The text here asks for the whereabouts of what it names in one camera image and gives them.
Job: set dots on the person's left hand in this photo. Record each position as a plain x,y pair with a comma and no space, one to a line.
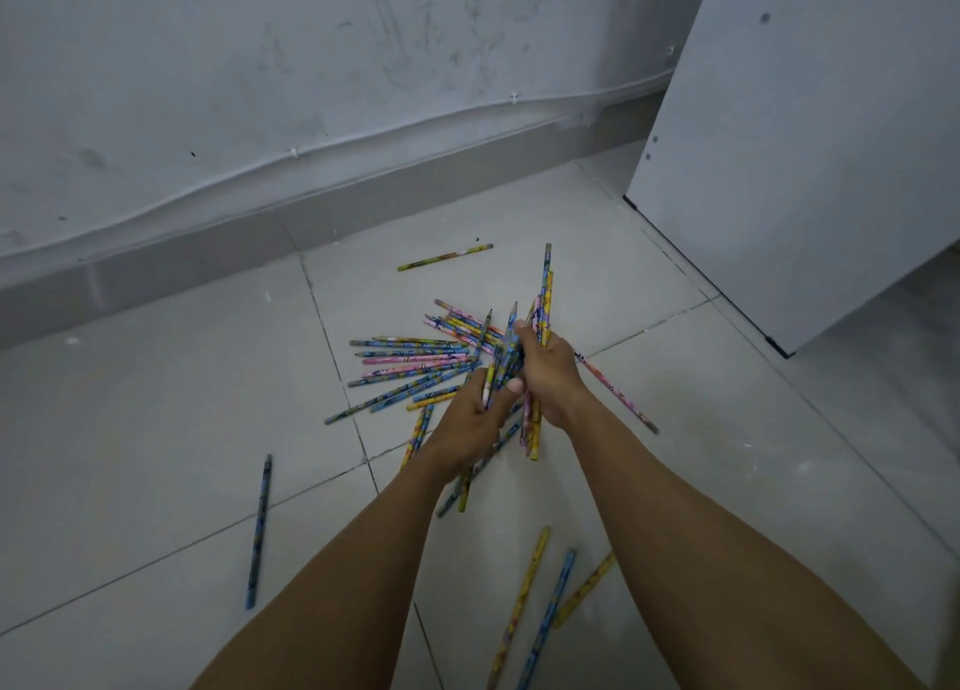
461,434

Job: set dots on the person's right hand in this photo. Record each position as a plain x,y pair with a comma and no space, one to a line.
555,382

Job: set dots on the pile of colourful pencils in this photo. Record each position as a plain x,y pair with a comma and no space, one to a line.
420,359

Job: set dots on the lone yellow-green pencil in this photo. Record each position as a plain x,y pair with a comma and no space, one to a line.
445,257

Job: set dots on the lone dark blue pencil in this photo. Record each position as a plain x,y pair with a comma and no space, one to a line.
259,532

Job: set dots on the person's left forearm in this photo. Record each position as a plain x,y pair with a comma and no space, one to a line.
337,599

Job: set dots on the person's right forearm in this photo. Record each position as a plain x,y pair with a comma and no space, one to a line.
712,562

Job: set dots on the white desk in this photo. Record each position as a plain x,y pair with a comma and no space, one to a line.
810,149

